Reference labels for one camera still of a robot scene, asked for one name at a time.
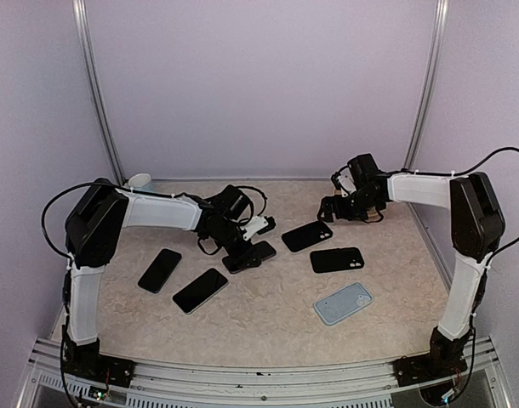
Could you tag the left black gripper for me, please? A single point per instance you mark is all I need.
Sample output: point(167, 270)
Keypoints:
point(243, 261)

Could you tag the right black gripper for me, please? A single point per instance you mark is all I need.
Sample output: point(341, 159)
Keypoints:
point(327, 203)

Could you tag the purple edged smartphone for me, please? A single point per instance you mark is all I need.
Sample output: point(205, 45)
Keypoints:
point(265, 250)

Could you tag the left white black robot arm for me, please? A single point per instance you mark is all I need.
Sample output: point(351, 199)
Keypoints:
point(92, 232)

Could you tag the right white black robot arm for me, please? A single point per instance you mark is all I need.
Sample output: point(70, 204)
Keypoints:
point(476, 224)

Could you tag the light blue phone case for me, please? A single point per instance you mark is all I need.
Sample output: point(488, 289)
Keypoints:
point(343, 303)

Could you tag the beige plate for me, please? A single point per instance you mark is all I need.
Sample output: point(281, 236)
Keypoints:
point(351, 208)

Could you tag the silver edged smartphone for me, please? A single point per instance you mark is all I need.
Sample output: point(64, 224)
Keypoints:
point(200, 290)

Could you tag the blue edged smartphone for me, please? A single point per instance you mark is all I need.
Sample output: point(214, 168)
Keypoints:
point(157, 274)

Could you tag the light blue mug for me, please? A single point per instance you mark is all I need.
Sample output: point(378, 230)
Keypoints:
point(141, 181)

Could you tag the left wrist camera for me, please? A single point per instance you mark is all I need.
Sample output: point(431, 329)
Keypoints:
point(258, 225)

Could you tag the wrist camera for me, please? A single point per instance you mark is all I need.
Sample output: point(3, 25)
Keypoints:
point(343, 182)
point(258, 225)

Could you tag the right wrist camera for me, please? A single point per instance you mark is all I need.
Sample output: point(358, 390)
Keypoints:
point(343, 182)

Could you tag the right aluminium frame post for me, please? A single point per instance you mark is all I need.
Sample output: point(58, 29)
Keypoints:
point(435, 52)

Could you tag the aluminium frame post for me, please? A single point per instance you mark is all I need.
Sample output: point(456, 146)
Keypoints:
point(435, 52)
point(80, 13)

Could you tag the front aluminium rail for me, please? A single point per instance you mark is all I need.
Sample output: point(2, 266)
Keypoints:
point(161, 384)

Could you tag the left aluminium frame post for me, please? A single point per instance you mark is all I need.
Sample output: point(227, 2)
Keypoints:
point(80, 13)

